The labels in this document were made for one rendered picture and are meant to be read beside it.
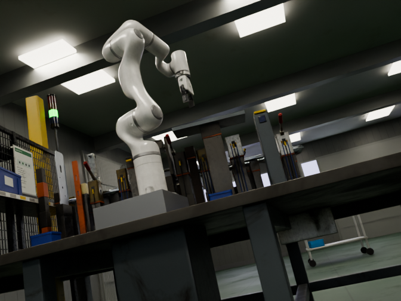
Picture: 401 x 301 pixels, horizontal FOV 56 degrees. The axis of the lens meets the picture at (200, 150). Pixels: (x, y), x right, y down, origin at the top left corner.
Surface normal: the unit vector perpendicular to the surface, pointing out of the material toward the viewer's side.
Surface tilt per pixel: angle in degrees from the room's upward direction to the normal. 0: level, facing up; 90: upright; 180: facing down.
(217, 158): 90
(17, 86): 90
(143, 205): 90
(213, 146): 90
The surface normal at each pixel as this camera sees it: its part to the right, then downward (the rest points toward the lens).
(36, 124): -0.11, -0.25
